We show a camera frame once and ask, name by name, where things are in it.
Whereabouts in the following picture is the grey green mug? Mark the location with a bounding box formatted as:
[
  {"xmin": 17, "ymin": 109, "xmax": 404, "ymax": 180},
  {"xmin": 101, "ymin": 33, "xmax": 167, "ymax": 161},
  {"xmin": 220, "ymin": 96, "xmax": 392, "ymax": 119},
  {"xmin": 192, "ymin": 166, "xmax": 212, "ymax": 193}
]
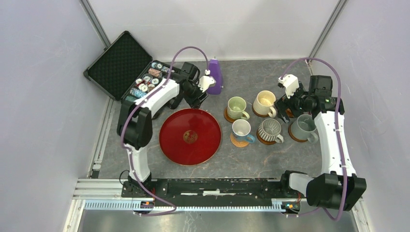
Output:
[{"xmin": 291, "ymin": 114, "xmax": 319, "ymax": 144}]

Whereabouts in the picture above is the light green mug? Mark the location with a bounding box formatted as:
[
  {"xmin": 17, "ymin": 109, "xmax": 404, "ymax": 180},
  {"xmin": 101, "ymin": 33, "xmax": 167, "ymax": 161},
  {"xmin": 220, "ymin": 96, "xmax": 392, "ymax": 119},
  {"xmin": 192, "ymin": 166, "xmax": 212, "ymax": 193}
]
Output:
[{"xmin": 227, "ymin": 96, "xmax": 250, "ymax": 120}]

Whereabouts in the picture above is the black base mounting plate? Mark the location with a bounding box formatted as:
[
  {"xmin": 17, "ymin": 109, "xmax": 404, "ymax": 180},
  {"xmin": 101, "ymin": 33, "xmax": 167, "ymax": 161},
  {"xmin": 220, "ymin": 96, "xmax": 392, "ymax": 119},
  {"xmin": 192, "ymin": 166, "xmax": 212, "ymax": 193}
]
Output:
[{"xmin": 121, "ymin": 178, "xmax": 305, "ymax": 208}]

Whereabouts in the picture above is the red round tray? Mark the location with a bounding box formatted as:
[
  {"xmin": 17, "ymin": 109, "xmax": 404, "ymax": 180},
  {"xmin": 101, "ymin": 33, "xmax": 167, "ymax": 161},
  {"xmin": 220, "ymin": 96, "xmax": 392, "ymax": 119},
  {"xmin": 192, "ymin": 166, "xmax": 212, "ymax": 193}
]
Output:
[{"xmin": 159, "ymin": 108, "xmax": 222, "ymax": 166}]

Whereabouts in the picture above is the purple metronome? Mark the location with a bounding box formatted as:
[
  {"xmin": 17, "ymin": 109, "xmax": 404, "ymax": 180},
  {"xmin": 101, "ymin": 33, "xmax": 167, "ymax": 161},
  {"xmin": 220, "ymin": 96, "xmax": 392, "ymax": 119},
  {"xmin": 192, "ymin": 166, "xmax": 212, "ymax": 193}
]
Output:
[{"xmin": 207, "ymin": 58, "xmax": 223, "ymax": 95}]

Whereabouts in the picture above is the aluminium rail frame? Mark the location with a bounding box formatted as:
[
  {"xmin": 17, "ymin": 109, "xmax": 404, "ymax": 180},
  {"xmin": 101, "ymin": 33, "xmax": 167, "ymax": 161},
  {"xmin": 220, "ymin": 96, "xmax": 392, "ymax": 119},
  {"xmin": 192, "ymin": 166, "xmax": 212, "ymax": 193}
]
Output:
[{"xmin": 64, "ymin": 179, "xmax": 374, "ymax": 232}]

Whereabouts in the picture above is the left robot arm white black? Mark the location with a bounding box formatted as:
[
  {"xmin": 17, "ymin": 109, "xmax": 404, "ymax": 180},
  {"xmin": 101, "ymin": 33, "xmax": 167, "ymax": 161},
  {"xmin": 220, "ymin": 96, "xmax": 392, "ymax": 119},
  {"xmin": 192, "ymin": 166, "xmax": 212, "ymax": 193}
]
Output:
[{"xmin": 117, "ymin": 69, "xmax": 215, "ymax": 197}]

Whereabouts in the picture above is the black poker chip case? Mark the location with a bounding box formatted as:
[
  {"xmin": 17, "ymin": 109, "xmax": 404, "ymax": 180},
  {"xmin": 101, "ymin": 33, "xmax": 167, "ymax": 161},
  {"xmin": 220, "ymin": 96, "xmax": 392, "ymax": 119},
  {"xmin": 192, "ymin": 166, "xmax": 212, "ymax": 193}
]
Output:
[{"xmin": 84, "ymin": 31, "xmax": 189, "ymax": 120}]

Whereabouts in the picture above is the blue mug white inside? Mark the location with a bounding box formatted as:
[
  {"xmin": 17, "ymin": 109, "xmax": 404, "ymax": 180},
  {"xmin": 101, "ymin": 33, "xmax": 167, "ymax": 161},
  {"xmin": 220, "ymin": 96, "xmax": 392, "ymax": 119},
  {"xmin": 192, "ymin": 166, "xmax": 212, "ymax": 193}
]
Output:
[{"xmin": 232, "ymin": 119, "xmax": 255, "ymax": 143}]

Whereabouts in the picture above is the cream yellow mug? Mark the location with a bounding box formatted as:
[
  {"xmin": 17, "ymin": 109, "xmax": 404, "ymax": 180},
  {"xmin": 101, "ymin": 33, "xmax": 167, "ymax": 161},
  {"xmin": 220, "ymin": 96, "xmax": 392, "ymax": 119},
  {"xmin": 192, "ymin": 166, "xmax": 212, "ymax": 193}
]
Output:
[{"xmin": 252, "ymin": 90, "xmax": 277, "ymax": 118}]

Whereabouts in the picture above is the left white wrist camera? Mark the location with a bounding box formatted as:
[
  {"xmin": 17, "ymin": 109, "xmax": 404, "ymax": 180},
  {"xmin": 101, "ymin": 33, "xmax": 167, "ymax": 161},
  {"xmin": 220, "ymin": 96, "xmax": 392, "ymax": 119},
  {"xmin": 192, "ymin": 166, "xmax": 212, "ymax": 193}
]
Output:
[{"xmin": 198, "ymin": 69, "xmax": 216, "ymax": 92}]

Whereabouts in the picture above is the woven rattan coaster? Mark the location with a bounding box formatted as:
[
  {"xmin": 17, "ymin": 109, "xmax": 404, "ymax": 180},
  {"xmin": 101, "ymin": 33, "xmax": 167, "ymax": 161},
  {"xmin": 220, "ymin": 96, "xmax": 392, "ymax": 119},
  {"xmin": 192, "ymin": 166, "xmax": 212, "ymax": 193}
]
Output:
[{"xmin": 230, "ymin": 133, "xmax": 249, "ymax": 148}]

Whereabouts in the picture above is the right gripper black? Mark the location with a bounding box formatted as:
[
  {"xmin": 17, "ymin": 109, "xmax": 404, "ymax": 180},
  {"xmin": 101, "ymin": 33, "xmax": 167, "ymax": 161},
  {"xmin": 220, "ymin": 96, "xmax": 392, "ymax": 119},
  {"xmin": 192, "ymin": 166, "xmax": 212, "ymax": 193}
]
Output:
[{"xmin": 274, "ymin": 81, "xmax": 314, "ymax": 123}]

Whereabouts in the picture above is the brown wooden coaster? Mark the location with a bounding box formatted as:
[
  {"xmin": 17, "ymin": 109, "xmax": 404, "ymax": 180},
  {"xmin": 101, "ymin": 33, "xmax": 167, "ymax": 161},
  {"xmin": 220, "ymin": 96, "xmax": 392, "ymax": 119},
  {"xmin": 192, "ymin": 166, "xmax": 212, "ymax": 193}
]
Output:
[
  {"xmin": 288, "ymin": 124, "xmax": 308, "ymax": 143},
  {"xmin": 285, "ymin": 108, "xmax": 294, "ymax": 118},
  {"xmin": 252, "ymin": 107, "xmax": 269, "ymax": 117},
  {"xmin": 256, "ymin": 133, "xmax": 277, "ymax": 145},
  {"xmin": 223, "ymin": 108, "xmax": 235, "ymax": 123}
]

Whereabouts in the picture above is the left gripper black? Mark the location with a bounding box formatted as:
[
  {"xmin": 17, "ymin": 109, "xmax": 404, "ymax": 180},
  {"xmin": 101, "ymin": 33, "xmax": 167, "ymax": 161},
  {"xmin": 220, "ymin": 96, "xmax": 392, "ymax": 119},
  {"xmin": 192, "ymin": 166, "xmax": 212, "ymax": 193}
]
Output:
[{"xmin": 182, "ymin": 79, "xmax": 209, "ymax": 110}]

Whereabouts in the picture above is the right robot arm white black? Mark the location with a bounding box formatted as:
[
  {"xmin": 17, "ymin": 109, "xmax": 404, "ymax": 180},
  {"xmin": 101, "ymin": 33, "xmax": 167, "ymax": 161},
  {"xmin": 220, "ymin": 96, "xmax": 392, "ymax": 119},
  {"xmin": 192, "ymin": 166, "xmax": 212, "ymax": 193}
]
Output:
[{"xmin": 274, "ymin": 74, "xmax": 366, "ymax": 211}]

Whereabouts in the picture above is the grey ribbed mug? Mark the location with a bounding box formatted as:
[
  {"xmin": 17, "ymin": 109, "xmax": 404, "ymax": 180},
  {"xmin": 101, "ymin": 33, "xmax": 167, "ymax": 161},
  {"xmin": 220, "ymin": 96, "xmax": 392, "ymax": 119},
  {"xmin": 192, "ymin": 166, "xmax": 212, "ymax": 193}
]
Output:
[{"xmin": 257, "ymin": 118, "xmax": 284, "ymax": 143}]

